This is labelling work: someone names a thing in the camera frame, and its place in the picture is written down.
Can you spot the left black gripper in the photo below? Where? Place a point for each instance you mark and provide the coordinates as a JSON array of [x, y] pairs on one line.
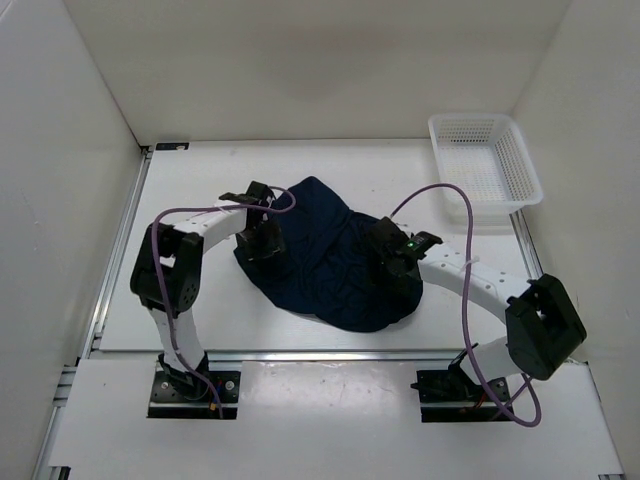
[[273, 245]]

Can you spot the aluminium rail front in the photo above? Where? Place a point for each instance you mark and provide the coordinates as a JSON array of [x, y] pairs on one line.
[[332, 355]]

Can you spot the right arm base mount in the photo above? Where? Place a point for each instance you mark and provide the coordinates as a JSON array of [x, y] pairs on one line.
[[444, 400]]

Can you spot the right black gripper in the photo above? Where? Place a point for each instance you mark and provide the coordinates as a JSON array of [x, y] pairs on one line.
[[380, 256]]

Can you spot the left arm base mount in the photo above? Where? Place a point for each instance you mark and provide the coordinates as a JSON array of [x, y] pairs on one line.
[[171, 399]]

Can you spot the navy blue shorts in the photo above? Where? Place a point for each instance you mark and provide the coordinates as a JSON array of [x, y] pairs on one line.
[[328, 268]]

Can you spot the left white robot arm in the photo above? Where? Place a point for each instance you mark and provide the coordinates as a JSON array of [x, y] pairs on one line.
[[167, 273]]

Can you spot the white plastic basket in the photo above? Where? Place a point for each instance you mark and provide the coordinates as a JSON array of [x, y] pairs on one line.
[[486, 156]]

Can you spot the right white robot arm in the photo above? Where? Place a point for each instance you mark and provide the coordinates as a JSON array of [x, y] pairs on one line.
[[543, 328]]

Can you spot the black label sticker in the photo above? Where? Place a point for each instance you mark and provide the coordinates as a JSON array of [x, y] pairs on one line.
[[172, 146]]

